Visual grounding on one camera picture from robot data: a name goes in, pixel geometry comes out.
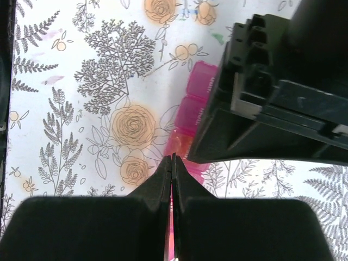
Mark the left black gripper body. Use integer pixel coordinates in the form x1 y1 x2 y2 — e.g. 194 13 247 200
188 1 347 165

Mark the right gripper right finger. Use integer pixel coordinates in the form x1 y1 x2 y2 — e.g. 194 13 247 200
172 156 333 260

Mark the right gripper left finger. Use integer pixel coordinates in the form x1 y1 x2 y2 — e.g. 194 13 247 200
1 156 171 260

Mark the pink weekly pill organizer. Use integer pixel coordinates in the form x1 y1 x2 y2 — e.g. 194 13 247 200
162 60 220 261

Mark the floral table mat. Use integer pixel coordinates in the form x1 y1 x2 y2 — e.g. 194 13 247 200
1 1 347 260

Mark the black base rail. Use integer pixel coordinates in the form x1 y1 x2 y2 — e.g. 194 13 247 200
0 0 16 234

